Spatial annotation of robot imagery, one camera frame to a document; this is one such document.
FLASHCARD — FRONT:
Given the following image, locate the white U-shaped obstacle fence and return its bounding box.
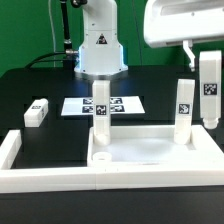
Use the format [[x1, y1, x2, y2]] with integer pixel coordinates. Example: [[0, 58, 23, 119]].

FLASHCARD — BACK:
[[0, 130, 224, 193]]

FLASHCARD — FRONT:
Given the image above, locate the black post with connector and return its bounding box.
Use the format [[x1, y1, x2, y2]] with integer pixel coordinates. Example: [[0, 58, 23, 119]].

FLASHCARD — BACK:
[[60, 0, 77, 70]]

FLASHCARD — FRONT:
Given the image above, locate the white desk top tray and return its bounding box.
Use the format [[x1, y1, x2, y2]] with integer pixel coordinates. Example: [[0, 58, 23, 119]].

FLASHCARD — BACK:
[[87, 125, 224, 167]]

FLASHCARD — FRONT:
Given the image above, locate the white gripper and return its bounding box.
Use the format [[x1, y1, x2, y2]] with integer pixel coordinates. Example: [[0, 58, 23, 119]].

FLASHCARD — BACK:
[[143, 0, 224, 72]]

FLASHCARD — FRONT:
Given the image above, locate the black tag marker plate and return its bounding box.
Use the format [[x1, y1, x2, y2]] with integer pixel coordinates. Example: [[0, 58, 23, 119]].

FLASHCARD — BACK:
[[61, 96, 145, 116]]

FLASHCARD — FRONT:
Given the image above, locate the black cable bundle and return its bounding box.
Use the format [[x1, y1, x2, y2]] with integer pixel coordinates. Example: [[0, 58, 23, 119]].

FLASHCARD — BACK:
[[24, 51, 76, 69]]

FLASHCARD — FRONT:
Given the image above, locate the white thin cable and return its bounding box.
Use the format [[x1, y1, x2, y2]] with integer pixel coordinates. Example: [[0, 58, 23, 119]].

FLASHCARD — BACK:
[[48, 0, 58, 53]]

